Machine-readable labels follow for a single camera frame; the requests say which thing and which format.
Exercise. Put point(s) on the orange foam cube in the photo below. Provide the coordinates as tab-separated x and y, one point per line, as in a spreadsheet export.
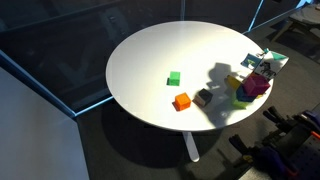
182	101

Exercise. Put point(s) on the black pegboard cart with clamps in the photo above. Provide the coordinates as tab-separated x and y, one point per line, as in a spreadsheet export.
293	146

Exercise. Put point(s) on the zebra print plush cube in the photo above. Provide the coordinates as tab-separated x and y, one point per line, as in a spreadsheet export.
270	66

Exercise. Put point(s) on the green foam cube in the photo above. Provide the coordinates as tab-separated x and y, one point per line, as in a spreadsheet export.
174	78

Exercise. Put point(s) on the blue metal railing frame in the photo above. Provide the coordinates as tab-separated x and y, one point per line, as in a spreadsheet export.
36	83

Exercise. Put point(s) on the yellow toy banana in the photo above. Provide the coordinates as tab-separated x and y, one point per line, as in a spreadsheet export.
233	82

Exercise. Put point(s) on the lime green foam block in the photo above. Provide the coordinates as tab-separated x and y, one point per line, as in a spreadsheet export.
239	103

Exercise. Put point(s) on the white table leg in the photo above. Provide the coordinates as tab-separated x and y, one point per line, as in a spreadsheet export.
191	146

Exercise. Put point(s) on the blue number four plush cube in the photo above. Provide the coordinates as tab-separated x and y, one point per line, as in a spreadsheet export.
249	61

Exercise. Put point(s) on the blue foam cube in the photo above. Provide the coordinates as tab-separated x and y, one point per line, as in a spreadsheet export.
243	96

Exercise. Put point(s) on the dark grey foam cube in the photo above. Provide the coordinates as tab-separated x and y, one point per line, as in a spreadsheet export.
203	97

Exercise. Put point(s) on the wooden stool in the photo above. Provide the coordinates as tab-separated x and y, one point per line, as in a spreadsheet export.
308	16

